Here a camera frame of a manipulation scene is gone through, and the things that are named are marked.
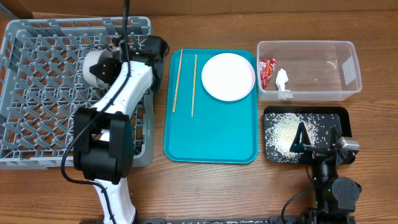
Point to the clear plastic bin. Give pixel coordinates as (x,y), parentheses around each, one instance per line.
(318,70)

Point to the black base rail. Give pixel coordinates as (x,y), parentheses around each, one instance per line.
(270,220)

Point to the wooden chopstick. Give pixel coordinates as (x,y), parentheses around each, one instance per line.
(194,85)
(177,81)

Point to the rice grains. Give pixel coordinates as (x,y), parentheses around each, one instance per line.
(281,129)

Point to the white paper cup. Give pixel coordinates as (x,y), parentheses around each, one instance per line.
(104,136)

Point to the white tissue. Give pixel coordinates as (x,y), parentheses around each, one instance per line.
(280,82)

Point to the grey metal bowl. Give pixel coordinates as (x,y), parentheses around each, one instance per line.
(93,58)

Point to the large white plate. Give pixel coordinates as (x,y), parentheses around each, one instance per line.
(228,77)

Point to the teal serving tray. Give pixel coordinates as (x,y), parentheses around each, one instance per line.
(219,131)

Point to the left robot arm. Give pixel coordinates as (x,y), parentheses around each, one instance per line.
(103,147)

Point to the black waste tray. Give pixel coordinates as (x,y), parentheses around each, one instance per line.
(344,125)

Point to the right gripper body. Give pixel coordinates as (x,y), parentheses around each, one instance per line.
(312,157)

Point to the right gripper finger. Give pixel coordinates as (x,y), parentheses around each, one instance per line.
(335,135)
(301,140)

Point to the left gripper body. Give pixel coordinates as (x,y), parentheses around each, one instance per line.
(115,70)

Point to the grey plastic dish rack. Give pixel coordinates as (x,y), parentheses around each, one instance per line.
(42,86)

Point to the red snack wrapper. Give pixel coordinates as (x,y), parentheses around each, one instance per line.
(267,67)

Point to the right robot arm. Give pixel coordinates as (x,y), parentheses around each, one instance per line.
(335,196)

